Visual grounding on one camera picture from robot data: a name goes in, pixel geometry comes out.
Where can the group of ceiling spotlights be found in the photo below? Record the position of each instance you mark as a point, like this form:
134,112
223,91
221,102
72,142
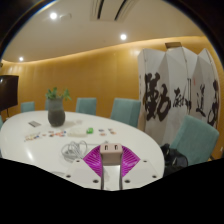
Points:
123,36

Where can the group of teal chairs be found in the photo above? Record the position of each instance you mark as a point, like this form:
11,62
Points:
125,111

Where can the black television screen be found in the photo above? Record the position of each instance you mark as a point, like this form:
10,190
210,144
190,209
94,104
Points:
8,91

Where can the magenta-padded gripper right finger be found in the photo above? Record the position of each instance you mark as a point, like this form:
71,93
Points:
130,163

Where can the scattered colourful small cards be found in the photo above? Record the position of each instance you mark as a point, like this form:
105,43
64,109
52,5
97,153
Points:
108,131
53,134

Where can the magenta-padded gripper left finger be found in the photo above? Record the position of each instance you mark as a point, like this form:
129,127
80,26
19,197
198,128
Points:
91,163

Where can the white calligraphy folding screen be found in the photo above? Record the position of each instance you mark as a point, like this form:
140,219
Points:
166,86

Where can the small white box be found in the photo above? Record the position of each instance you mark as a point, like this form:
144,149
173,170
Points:
76,132

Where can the dark flat card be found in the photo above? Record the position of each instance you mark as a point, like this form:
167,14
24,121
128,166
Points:
34,124

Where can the black bag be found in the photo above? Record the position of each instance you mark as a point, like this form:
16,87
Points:
173,158

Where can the small green object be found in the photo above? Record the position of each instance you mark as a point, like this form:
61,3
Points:
89,130

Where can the potted plant in grey vase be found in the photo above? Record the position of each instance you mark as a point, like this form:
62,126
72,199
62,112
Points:
56,115

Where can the pale pink charger block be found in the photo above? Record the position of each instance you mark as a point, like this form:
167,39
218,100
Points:
111,151

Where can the ceiling air vent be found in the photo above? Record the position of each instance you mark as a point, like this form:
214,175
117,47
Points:
110,10

